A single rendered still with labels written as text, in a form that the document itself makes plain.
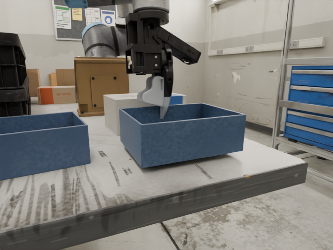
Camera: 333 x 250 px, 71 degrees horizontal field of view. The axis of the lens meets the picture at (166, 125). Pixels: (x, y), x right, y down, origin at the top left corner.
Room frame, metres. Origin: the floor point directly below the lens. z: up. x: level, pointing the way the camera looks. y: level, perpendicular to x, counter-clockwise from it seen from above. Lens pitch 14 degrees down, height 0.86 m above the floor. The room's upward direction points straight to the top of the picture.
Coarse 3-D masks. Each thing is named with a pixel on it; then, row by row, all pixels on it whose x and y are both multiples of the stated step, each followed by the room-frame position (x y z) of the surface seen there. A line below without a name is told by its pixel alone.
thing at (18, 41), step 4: (0, 32) 0.48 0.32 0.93; (4, 32) 0.48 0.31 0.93; (0, 36) 0.48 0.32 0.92; (4, 36) 0.48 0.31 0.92; (8, 36) 0.49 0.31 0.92; (12, 36) 0.49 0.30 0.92; (16, 36) 0.50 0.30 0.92; (0, 40) 0.48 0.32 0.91; (4, 40) 0.48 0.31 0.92; (8, 40) 0.48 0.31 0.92; (12, 40) 0.49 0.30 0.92; (16, 40) 0.50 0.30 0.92; (0, 44) 0.48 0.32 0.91; (4, 44) 0.48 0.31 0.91; (8, 44) 0.48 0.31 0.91; (12, 44) 0.49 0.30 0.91; (16, 44) 0.50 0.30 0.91; (20, 44) 0.60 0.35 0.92; (20, 48) 0.55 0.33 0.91
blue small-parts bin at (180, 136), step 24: (120, 120) 0.46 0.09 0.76; (144, 120) 0.49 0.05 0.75; (168, 120) 0.52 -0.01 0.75; (192, 120) 0.37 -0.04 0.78; (216, 120) 0.39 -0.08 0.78; (240, 120) 0.41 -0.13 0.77; (144, 144) 0.34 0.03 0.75; (168, 144) 0.36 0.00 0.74; (192, 144) 0.37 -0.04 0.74; (216, 144) 0.39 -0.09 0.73; (240, 144) 0.41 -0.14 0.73
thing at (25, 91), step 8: (24, 88) 0.52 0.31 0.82; (0, 96) 0.47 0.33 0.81; (8, 96) 0.48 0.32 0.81; (16, 96) 0.48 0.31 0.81; (24, 96) 0.50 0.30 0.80; (0, 104) 0.48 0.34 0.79; (8, 104) 0.49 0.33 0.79; (16, 104) 0.49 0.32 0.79; (24, 104) 0.54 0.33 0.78; (0, 112) 0.48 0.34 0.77; (8, 112) 0.49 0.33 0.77; (16, 112) 0.49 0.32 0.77; (24, 112) 0.53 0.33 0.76
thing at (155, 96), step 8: (152, 80) 0.49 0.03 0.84; (160, 80) 0.49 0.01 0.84; (152, 88) 0.48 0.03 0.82; (160, 88) 0.49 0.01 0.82; (144, 96) 0.48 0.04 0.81; (152, 96) 0.48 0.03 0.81; (160, 96) 0.49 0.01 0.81; (152, 104) 0.48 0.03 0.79; (160, 104) 0.49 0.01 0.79; (168, 104) 0.49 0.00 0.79; (160, 112) 0.51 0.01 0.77
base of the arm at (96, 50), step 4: (96, 44) 0.91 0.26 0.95; (100, 44) 0.91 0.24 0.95; (104, 44) 0.92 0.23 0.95; (88, 48) 0.91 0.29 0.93; (92, 48) 0.90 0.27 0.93; (96, 48) 0.89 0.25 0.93; (100, 48) 0.89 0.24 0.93; (104, 48) 0.90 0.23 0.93; (108, 48) 0.91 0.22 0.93; (112, 48) 0.94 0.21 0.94; (88, 52) 0.90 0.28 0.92; (92, 52) 0.88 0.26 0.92; (96, 52) 0.87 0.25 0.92; (100, 52) 0.87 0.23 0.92; (104, 52) 0.87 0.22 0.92; (108, 52) 0.88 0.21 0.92; (112, 52) 0.91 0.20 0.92; (88, 56) 0.88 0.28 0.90; (92, 56) 0.87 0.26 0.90; (96, 56) 0.84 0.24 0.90; (100, 56) 0.84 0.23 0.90; (104, 56) 0.85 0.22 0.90; (108, 56) 0.85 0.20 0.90; (112, 56) 0.87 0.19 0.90; (116, 56) 0.92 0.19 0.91
